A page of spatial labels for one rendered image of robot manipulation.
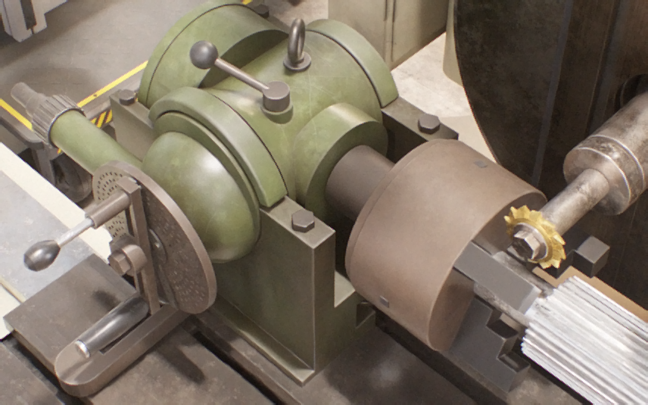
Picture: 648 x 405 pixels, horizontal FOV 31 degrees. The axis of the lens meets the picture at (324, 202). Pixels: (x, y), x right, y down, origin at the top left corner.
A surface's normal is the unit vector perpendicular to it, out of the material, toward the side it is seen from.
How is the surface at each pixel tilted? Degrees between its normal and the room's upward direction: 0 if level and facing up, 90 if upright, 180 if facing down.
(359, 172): 19
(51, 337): 0
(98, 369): 4
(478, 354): 65
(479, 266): 35
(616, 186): 90
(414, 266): 58
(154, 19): 0
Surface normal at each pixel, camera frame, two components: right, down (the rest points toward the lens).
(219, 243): 0.14, 0.70
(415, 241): -0.47, -0.12
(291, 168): 0.88, -0.07
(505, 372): -0.63, 0.20
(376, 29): -0.69, 0.54
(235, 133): 0.29, -0.40
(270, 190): 0.64, 0.15
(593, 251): -0.06, -0.62
